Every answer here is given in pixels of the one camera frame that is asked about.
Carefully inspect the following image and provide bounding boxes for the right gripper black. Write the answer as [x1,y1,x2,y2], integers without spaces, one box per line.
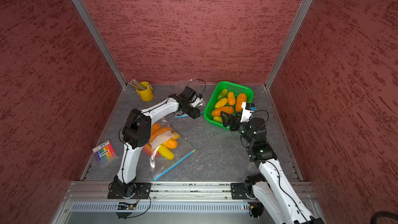
[221,110,255,144]

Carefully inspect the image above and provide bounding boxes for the large orange mango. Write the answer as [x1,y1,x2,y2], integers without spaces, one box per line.
[149,127,173,143]

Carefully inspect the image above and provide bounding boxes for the clear zip bag blue zipper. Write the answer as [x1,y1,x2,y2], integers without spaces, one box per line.
[143,118,197,181]

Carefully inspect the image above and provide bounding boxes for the red mango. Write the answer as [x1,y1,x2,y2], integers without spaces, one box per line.
[143,144,160,157]

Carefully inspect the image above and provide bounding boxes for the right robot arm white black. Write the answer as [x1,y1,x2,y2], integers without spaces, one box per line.
[221,110,324,224]

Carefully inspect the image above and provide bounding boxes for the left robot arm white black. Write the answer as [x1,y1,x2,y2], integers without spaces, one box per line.
[109,86,203,199]

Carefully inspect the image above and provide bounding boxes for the small orange mango back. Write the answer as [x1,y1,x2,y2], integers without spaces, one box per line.
[227,91,236,106]

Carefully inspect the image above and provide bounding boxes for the green mango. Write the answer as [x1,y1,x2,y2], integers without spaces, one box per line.
[217,89,229,101]

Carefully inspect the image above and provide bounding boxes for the orange mango at basket back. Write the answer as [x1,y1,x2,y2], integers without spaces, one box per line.
[235,93,247,113]

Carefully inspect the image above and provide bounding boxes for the orange mango left in basket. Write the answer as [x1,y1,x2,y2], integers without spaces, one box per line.
[162,139,178,149]

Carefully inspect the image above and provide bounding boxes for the green plastic basket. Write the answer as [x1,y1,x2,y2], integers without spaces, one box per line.
[204,81,254,130]

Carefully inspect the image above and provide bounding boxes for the yellow cup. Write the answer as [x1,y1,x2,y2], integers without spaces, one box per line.
[136,82,154,102]

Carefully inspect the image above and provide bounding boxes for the sticks in yellow cup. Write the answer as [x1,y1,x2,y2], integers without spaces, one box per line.
[129,79,147,91]

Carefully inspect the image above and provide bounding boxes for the colourful marker pack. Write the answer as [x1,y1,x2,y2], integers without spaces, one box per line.
[92,140,118,167]

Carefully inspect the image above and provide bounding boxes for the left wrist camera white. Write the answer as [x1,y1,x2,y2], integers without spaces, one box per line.
[190,93,204,107]

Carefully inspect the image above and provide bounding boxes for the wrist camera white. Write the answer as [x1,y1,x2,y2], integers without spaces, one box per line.
[240,102,257,122]
[190,93,204,107]

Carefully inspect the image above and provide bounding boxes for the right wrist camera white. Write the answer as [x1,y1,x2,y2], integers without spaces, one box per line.
[240,102,257,122]

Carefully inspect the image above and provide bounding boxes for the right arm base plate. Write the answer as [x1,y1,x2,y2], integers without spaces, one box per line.
[231,181,256,200]

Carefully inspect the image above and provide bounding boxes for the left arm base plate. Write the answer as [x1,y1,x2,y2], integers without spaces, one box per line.
[107,182,152,200]

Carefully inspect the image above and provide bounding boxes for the aluminium front rail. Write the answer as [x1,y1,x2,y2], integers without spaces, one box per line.
[63,180,318,202]

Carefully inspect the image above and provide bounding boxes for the right corner aluminium post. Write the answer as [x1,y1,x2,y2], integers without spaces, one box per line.
[265,0,313,91]

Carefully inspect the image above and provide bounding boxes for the corner aluminium post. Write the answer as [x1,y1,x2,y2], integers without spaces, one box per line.
[72,0,127,89]
[265,0,313,91]

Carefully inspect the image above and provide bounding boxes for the left corner aluminium post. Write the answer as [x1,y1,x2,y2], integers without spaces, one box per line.
[72,0,127,89]

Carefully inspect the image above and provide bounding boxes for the black hose bottom right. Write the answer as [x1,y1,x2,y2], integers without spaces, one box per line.
[369,211,398,224]

